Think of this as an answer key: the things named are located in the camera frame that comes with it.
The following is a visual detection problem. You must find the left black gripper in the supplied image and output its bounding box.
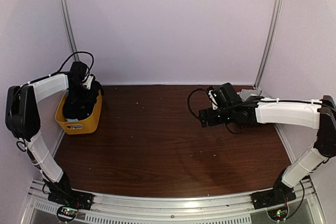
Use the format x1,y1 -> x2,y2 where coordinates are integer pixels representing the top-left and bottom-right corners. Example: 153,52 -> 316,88
69,83 -> 97,104

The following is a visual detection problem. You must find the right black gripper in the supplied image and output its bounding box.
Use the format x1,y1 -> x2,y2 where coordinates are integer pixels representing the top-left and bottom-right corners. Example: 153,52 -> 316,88
199,108 -> 235,128

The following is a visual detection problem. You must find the black long sleeve shirt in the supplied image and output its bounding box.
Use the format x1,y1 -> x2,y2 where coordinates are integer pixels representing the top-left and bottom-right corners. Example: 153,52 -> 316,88
62,80 -> 103,121

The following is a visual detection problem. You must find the grey shirt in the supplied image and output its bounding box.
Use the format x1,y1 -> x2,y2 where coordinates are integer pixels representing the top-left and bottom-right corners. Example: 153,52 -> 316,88
239,89 -> 262,101

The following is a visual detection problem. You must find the yellow plastic basket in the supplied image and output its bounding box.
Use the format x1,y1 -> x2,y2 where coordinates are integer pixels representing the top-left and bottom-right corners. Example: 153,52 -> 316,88
55,91 -> 102,135

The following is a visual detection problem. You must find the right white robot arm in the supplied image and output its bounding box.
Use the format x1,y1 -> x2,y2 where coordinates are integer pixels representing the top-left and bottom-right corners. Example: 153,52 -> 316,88
198,95 -> 335,204

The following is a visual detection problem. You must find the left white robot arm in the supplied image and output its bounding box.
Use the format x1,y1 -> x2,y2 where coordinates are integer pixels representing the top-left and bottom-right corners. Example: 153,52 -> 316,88
5,73 -> 92,183

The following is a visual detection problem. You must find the light blue shirt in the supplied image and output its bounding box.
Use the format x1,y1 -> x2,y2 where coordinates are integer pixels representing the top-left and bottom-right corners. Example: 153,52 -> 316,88
66,119 -> 79,122

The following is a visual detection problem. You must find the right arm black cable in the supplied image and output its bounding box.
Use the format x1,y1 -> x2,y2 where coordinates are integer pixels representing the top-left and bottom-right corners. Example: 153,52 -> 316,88
187,88 -> 244,135

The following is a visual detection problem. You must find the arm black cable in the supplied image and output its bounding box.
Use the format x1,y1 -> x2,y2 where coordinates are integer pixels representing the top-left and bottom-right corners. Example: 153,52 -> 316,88
56,51 -> 95,78
187,88 -> 244,135

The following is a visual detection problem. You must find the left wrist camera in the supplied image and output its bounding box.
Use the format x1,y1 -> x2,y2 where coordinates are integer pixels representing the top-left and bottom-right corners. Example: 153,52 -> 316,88
68,61 -> 95,90

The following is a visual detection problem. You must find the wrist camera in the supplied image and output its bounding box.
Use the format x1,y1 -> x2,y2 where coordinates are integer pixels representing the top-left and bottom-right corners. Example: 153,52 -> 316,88
207,82 -> 242,110
68,61 -> 95,90

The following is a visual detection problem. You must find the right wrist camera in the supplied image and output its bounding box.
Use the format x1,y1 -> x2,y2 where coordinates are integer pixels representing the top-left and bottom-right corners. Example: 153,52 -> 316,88
207,82 -> 242,110

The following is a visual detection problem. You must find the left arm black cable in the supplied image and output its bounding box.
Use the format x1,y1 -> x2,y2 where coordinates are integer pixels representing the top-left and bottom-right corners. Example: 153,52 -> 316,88
56,51 -> 95,78

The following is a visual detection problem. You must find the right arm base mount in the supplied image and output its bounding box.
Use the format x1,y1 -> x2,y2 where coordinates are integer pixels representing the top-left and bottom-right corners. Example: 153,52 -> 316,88
251,173 -> 296,221

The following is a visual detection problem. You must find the right aluminium frame post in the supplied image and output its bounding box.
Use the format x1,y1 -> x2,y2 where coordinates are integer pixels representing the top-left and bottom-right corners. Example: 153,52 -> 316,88
254,0 -> 283,89

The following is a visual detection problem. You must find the aluminium frame post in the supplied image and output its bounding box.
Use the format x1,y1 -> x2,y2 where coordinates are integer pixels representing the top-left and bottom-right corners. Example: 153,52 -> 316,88
59,0 -> 77,53
254,0 -> 283,89

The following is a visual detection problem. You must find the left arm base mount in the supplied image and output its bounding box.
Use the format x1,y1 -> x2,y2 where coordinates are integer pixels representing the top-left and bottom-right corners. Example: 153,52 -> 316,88
42,172 -> 93,221

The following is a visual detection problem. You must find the front aluminium rail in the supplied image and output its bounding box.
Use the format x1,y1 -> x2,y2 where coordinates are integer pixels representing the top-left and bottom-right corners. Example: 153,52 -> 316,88
19,179 -> 327,223

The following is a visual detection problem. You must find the left aluminium frame post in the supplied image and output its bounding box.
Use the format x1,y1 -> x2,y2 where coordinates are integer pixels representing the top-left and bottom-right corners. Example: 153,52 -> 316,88
59,0 -> 77,53

